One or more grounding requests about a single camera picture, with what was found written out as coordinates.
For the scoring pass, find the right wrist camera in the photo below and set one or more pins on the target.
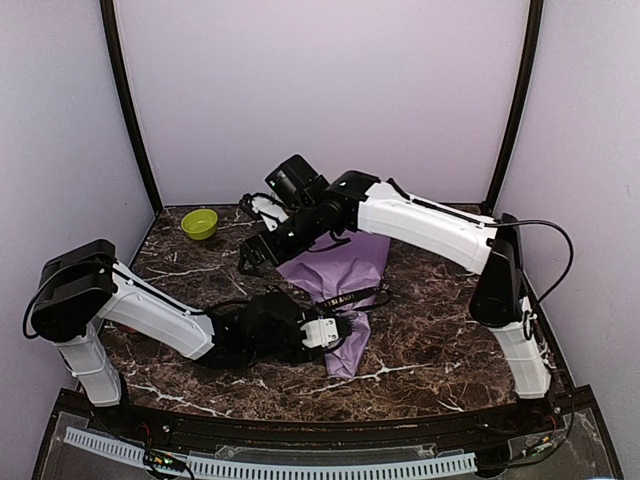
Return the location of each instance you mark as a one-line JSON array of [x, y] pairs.
[[297, 183]]

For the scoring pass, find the white slotted cable duct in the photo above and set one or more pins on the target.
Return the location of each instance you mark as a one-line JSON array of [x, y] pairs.
[[239, 463]]

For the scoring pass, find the black front rail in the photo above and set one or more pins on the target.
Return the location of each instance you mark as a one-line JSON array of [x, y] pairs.
[[178, 424]]

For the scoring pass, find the black frame post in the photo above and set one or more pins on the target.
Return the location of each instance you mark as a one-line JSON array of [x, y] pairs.
[[521, 89], [125, 97]]

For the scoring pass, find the pink wrapping paper sheet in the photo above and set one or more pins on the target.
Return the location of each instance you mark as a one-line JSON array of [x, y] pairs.
[[343, 278]]

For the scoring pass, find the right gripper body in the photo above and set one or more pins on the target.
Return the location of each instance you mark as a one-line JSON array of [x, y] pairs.
[[306, 230]]

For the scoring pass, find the right black frame post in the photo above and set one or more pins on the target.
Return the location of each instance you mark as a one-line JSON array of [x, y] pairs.
[[521, 89]]

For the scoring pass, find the black printed ribbon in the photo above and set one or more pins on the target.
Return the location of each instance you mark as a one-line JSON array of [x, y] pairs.
[[361, 300]]

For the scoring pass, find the left black frame post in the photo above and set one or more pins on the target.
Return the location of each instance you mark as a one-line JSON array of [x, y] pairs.
[[125, 97]]

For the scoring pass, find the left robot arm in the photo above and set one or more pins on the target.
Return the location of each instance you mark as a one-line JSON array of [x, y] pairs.
[[88, 285]]

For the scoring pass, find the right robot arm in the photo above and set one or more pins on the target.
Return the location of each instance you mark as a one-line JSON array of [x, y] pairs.
[[482, 245]]

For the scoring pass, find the green plastic bowl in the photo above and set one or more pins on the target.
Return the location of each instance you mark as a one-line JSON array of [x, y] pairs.
[[200, 224]]

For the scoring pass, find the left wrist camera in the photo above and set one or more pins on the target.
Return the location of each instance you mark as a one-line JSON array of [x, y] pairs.
[[275, 308]]

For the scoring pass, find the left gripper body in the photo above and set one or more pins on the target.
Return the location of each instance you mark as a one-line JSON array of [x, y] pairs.
[[262, 354]]

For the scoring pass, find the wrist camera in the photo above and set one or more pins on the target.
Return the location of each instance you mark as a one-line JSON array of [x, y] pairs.
[[275, 308], [297, 183]]

